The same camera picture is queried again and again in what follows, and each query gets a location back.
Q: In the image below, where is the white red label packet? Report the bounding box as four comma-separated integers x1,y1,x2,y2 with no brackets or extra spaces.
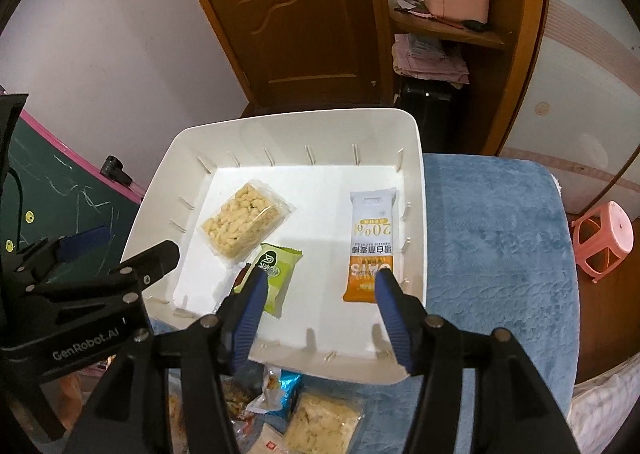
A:
247,424,290,454

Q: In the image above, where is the blue white candy packet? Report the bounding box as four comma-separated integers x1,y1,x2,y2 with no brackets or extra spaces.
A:
246,366,302,419

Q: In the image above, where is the yellow rice cracker packet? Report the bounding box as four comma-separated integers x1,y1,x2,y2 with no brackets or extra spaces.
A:
284,392,363,454

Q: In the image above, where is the peanut candy clear packet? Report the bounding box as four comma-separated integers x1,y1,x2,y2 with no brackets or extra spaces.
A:
198,181,295,266

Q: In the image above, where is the green snack packet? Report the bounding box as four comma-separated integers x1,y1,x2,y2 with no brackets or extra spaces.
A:
233,243,303,318

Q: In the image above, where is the orange white oats bar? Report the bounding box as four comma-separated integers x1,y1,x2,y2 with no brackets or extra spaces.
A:
343,188,396,304

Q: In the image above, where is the nut candy clear wrapper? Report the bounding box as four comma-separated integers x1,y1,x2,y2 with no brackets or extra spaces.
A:
221,378,255,434

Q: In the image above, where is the checked bed sheet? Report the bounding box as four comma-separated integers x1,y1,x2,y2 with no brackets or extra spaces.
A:
567,366,639,453

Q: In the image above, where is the blue towel table cover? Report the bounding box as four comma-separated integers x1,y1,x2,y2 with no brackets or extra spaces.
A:
314,155,579,453

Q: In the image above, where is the pink plastic stool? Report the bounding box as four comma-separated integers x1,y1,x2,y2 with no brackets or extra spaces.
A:
570,200,634,283

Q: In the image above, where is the white plastic storage bin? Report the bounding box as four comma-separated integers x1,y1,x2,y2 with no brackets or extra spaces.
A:
124,108,427,385

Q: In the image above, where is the folded pink clothes stack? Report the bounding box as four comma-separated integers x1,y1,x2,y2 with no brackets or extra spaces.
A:
392,34,470,84

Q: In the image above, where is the brown wooden door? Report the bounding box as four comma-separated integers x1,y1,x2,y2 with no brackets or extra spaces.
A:
198,0,386,115

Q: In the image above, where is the wooden corner shelf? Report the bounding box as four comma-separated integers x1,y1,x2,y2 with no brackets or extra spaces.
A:
372,0,549,155

